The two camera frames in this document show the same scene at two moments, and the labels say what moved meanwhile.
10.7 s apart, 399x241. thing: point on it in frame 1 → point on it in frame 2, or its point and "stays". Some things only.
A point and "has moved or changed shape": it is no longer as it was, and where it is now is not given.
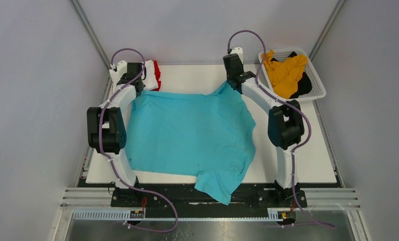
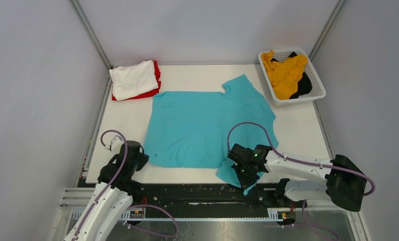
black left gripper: [123, 77] → [143, 158]
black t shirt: [304, 85] stays
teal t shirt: [207, 135] has moved or changed shape
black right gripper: [227, 75] → [245, 183]
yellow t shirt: [283, 76] stays
